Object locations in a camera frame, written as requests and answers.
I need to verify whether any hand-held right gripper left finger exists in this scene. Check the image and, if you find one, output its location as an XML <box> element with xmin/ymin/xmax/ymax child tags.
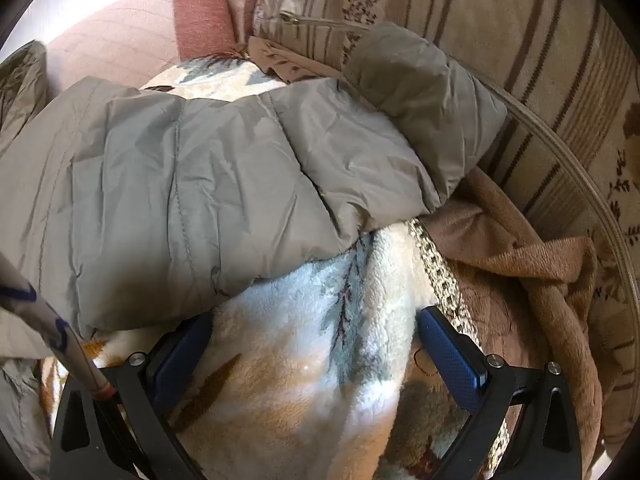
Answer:
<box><xmin>50</xmin><ymin>312</ymin><xmax>216</xmax><ymax>480</ymax></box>

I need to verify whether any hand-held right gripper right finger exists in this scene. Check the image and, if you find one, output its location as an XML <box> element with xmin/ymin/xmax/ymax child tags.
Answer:
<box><xmin>417</xmin><ymin>305</ymin><xmax>583</xmax><ymax>480</ymax></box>

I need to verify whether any grey puffer jacket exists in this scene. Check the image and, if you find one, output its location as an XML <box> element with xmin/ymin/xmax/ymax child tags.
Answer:
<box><xmin>0</xmin><ymin>22</ymin><xmax>508</xmax><ymax>480</ymax></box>

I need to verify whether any leaf print fleece blanket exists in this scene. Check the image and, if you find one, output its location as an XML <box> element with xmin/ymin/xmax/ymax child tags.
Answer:
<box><xmin>40</xmin><ymin>55</ymin><xmax>501</xmax><ymax>480</ymax></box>

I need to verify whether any brown blanket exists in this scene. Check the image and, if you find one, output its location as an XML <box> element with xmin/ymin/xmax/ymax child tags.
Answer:
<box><xmin>410</xmin><ymin>165</ymin><xmax>608</xmax><ymax>461</ymax></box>

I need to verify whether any cream sleeve with blue print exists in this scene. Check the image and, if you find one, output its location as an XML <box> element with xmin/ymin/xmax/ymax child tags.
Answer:
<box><xmin>0</xmin><ymin>250</ymin><xmax>118</xmax><ymax>403</ymax></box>

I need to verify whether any tan cloth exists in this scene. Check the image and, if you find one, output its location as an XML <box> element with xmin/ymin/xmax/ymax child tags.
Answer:
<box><xmin>247</xmin><ymin>37</ymin><xmax>346</xmax><ymax>86</ymax></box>

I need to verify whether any pink sofa armrest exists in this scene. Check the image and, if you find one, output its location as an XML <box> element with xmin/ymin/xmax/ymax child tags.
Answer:
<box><xmin>45</xmin><ymin>0</ymin><xmax>241</xmax><ymax>91</ymax></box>

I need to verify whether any striped sofa back cushion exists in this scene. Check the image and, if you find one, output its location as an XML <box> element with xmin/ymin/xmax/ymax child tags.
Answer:
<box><xmin>250</xmin><ymin>0</ymin><xmax>640</xmax><ymax>461</ymax></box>

